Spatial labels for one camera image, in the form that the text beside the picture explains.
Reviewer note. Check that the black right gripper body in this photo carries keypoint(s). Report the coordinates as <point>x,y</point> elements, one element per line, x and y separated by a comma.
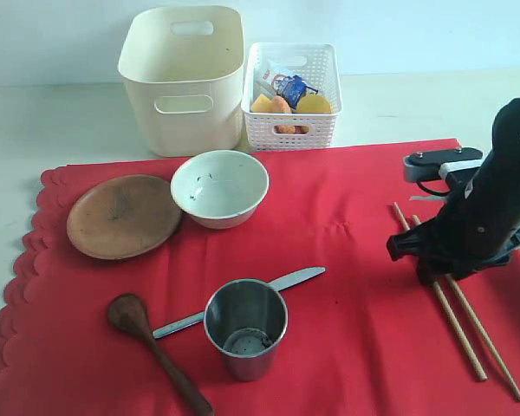
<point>477,221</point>

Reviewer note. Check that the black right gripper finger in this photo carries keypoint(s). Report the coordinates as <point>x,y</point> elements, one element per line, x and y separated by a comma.
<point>408,243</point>
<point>430,270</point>

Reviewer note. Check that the yellow lemon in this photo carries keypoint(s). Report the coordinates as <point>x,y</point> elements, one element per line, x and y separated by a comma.
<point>313,104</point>

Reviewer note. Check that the stainless steel cup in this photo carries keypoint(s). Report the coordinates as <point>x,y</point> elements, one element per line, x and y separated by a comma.
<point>245,320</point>

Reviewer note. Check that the orange fried food piece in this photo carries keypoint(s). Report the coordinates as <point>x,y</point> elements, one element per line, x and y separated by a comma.
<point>279,106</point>

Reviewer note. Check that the yellow cheese wedge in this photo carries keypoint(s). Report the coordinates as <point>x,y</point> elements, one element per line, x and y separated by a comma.
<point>262,104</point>

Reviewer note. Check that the red tablecloth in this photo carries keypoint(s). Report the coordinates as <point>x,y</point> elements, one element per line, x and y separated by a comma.
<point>364,338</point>

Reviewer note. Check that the steel table knife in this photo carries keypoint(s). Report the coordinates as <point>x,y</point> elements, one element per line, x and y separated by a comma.
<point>279,284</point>

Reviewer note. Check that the white perforated basket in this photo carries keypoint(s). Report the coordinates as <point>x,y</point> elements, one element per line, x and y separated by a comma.
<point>316,63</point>

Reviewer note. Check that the white ceramic bowl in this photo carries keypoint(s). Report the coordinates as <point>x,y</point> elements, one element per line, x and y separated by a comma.
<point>220,189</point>

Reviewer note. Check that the cream plastic bin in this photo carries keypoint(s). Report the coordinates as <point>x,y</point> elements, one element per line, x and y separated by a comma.
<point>183,70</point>

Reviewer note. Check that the brown wooden plate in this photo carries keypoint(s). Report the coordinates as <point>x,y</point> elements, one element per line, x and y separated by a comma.
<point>123,217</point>

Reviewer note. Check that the dark wooden spoon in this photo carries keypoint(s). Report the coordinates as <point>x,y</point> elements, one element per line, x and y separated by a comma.
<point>127,312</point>

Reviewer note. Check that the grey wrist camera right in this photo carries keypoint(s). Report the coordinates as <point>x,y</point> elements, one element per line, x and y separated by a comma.
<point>455,166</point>

